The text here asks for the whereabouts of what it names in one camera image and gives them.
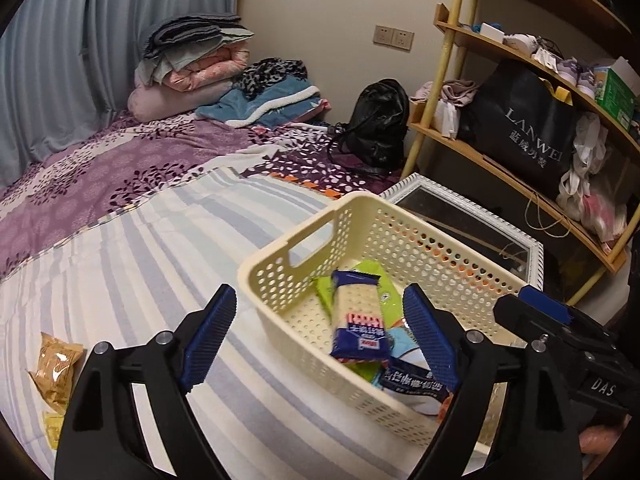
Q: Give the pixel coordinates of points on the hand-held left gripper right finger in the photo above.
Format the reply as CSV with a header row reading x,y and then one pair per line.
x,y
430,340

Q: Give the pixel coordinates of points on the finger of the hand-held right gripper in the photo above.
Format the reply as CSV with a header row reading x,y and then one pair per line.
x,y
545,305
515,317

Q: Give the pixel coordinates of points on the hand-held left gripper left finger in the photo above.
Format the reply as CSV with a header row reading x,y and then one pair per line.
x,y
205,340

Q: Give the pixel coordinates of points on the light blue snack packet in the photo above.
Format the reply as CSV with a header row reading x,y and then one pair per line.
x,y
400,336

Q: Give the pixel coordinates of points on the dark navy snack packet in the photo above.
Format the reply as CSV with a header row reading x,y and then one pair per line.
x,y
405,385

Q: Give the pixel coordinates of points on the lime green snack packet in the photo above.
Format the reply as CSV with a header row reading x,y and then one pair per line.
x,y
381,372

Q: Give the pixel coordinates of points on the blue cracker packet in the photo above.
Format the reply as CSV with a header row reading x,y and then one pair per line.
x,y
357,315

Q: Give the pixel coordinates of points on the green packet with white logo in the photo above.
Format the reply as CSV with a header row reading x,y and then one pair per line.
x,y
370,275

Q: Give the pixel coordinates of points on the cream perforated plastic basket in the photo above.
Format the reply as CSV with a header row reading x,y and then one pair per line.
x,y
280,280

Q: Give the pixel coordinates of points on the golden snack packet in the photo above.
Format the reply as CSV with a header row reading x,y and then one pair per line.
x,y
55,370

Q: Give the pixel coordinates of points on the small yellow snack packet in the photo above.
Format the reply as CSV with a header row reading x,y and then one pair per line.
x,y
52,430

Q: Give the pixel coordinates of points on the person's right hand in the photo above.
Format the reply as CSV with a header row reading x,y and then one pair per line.
x,y
602,439

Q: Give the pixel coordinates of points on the thin twine loop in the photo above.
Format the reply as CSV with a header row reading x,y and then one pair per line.
x,y
542,225

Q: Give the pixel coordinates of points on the striped grey sheet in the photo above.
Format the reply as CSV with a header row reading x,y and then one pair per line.
x,y
150,260

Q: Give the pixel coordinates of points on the pink plastic bag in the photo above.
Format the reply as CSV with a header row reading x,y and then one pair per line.
x,y
605,220

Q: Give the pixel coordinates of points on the white plastic bags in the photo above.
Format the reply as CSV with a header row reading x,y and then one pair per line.
x,y
585,160

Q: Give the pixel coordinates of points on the white framed mirror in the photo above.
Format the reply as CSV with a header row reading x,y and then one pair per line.
x,y
410,190

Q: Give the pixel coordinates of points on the black shopping bag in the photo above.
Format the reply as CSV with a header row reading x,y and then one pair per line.
x,y
520,135

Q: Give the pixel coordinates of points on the orange foam mat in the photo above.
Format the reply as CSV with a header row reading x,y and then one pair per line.
x,y
310,186

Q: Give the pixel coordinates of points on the purple floral bedsheet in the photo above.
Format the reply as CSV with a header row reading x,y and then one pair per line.
x,y
100,170

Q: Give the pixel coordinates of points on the green and white carton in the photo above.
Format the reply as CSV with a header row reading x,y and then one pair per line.
x,y
617,95

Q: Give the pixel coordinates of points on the lavender sneaker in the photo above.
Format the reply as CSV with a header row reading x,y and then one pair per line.
x,y
567,69
586,82

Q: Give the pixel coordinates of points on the black backpack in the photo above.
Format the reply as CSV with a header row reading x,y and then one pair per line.
x,y
375,120

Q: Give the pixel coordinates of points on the mauve folded clothes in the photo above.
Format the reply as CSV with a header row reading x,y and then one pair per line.
x,y
457,91

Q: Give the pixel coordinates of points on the mauve pillow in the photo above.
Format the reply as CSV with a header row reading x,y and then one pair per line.
x,y
170,102

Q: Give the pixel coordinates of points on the white tag packet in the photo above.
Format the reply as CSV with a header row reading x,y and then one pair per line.
x,y
546,59

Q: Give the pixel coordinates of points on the pink cloth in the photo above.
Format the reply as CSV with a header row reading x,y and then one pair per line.
x,y
317,109

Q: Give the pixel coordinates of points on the curved wooden shelf unit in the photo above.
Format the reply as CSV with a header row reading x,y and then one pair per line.
x,y
500,50

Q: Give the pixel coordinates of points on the white sneaker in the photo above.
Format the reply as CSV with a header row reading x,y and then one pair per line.
x,y
520,44

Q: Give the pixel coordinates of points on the leopard print cloth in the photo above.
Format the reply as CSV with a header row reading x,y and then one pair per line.
x,y
270,77

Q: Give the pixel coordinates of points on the pink folded quilt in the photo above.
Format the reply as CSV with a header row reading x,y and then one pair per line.
x,y
210,67

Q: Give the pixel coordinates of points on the light grey folded cloth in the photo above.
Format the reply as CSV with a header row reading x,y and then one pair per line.
x,y
155,67

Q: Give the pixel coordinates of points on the white box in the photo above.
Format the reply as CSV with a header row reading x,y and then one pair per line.
x,y
492,31

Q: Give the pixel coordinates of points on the blue curtain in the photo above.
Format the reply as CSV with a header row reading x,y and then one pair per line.
x,y
40,85

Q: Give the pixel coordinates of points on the dark grey folded blanket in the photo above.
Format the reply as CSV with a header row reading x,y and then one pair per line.
x,y
190,32

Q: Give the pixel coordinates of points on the pile of folded blankets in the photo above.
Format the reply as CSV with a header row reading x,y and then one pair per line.
x,y
165,0

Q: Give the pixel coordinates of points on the beige wall socket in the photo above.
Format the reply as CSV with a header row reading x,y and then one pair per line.
x,y
384,35
403,39

